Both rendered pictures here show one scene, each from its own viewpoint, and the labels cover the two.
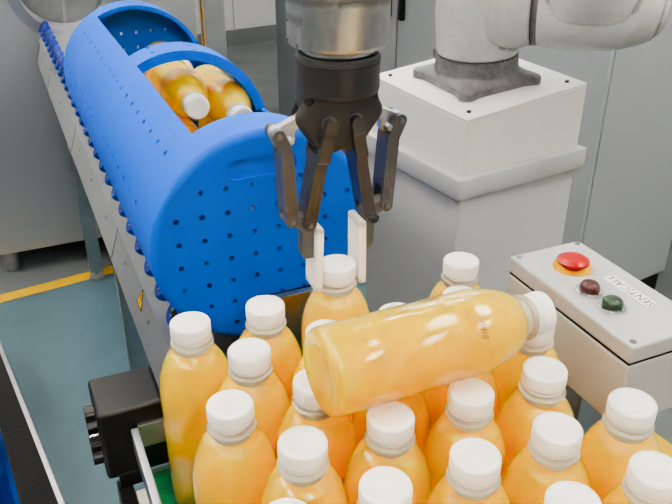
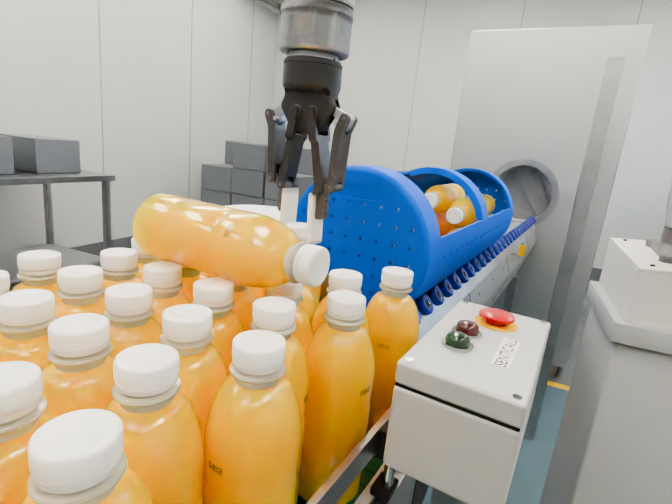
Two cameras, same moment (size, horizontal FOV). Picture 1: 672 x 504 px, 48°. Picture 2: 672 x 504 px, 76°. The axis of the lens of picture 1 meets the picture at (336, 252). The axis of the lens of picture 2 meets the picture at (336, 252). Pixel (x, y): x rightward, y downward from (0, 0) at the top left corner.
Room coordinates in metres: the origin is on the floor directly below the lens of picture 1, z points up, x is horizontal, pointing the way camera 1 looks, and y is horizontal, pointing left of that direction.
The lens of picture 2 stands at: (0.36, -0.50, 1.26)
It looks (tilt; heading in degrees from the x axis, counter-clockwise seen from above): 14 degrees down; 53
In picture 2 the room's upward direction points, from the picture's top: 6 degrees clockwise
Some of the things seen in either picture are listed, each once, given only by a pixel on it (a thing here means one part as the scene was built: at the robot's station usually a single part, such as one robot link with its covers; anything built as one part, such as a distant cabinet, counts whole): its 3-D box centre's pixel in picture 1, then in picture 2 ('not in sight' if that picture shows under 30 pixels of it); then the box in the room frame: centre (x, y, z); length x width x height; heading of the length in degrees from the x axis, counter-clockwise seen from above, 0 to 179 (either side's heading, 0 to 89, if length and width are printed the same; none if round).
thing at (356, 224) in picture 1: (356, 246); (315, 218); (0.68, -0.02, 1.16); 0.03 x 0.01 x 0.07; 23
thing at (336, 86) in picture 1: (337, 99); (310, 97); (0.67, 0.00, 1.32); 0.08 x 0.07 x 0.09; 113
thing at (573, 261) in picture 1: (572, 262); (496, 317); (0.75, -0.27, 1.11); 0.04 x 0.04 x 0.01
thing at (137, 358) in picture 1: (135, 344); not in sight; (1.71, 0.55, 0.31); 0.06 x 0.06 x 0.63; 24
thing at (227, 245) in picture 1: (181, 130); (430, 221); (1.24, 0.26, 1.09); 0.88 x 0.28 x 0.28; 24
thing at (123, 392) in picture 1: (134, 425); not in sight; (0.66, 0.23, 0.95); 0.10 x 0.07 x 0.10; 114
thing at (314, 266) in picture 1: (314, 254); (288, 212); (0.66, 0.02, 1.16); 0.03 x 0.01 x 0.07; 23
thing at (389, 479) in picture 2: not in sight; (388, 459); (0.66, -0.23, 0.94); 0.03 x 0.02 x 0.08; 24
